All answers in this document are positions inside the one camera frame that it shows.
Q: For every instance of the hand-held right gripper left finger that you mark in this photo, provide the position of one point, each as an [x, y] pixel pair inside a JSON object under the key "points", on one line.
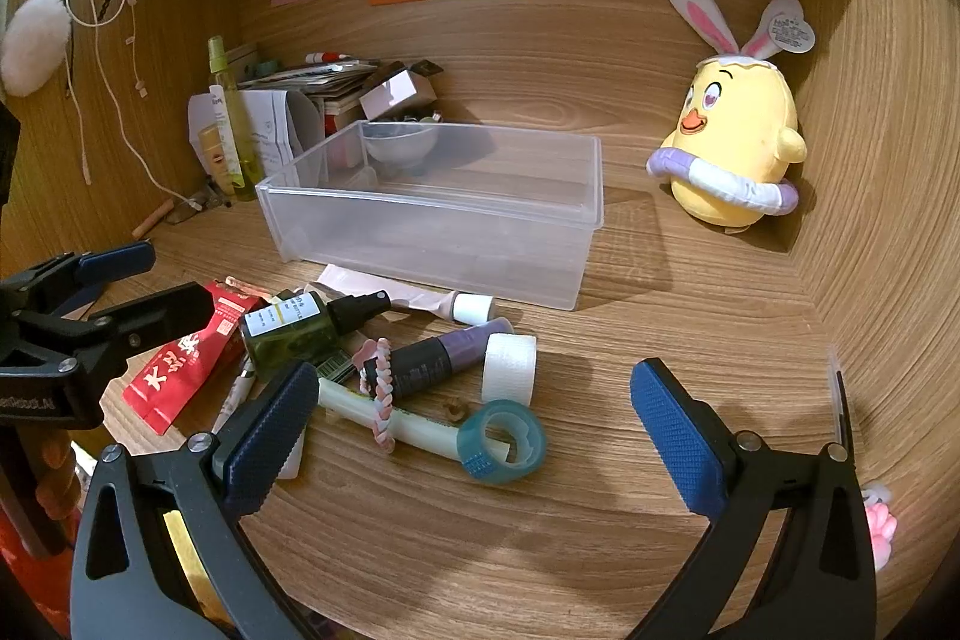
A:
{"points": [[270, 437]]}

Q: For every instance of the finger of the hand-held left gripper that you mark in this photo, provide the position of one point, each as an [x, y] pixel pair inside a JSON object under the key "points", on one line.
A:
{"points": [[112, 261], [165, 314]]}

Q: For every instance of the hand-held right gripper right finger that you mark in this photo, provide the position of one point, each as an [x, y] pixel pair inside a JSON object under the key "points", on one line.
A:
{"points": [[675, 437]]}

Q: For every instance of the white pen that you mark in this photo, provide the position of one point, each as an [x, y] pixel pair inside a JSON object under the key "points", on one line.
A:
{"points": [[236, 392]]}

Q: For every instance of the red foil packet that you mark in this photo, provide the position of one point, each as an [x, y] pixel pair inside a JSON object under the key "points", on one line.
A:
{"points": [[180, 370]]}

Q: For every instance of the small cream box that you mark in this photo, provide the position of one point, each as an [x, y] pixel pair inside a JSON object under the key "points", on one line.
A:
{"points": [[339, 366]]}

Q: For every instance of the dark green spray bottle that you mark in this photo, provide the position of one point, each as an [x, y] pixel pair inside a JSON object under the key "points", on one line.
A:
{"points": [[292, 332]]}

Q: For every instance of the pale white-green tube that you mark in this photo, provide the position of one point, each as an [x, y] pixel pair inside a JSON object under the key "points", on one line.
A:
{"points": [[420, 434]]}

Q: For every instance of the white tape roll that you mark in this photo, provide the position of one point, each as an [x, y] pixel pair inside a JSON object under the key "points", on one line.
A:
{"points": [[510, 366]]}

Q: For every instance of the pink tube with white cap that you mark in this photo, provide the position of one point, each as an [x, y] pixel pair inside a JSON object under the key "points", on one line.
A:
{"points": [[390, 295]]}

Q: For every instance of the blue tape roll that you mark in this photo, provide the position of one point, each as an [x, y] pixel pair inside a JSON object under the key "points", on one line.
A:
{"points": [[480, 452]]}

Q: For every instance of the clear plastic storage box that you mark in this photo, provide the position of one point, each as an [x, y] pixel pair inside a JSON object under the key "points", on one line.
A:
{"points": [[450, 235]]}

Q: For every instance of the short wooden stick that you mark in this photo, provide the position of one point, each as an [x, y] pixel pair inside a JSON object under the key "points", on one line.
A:
{"points": [[154, 218]]}

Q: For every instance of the cream sunscreen tube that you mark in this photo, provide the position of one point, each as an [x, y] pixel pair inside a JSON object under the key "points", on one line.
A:
{"points": [[216, 160]]}

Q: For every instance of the clear plastic stick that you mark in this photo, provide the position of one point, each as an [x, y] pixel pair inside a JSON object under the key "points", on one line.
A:
{"points": [[841, 400]]}

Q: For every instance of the tall yellow-green spray bottle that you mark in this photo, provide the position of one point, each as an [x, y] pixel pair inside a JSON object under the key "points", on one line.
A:
{"points": [[240, 138]]}

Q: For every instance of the purple and black tube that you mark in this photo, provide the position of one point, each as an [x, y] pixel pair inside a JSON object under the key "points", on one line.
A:
{"points": [[442, 359]]}

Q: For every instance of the pink plush charm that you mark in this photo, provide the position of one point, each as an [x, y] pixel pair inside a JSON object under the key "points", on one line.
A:
{"points": [[879, 527]]}

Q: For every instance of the white fluffy pompom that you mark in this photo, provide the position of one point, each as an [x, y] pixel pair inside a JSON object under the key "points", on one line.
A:
{"points": [[34, 44]]}

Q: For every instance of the small green box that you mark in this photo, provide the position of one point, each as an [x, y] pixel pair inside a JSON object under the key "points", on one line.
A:
{"points": [[268, 69]]}

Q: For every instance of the red carton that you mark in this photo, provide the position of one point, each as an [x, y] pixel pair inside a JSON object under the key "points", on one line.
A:
{"points": [[334, 126]]}

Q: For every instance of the stack of books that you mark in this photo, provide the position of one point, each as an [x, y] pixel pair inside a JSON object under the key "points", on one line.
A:
{"points": [[315, 81]]}

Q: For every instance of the bowl of coins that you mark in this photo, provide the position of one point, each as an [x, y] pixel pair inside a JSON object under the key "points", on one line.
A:
{"points": [[401, 144]]}

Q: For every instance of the red and white marker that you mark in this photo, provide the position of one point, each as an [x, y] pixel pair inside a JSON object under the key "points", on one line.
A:
{"points": [[328, 57]]}

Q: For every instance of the small white carton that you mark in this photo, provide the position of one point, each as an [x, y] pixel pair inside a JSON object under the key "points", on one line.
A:
{"points": [[394, 94]]}

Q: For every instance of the yellow chick plush toy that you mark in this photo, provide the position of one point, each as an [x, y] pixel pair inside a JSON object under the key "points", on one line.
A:
{"points": [[742, 115]]}

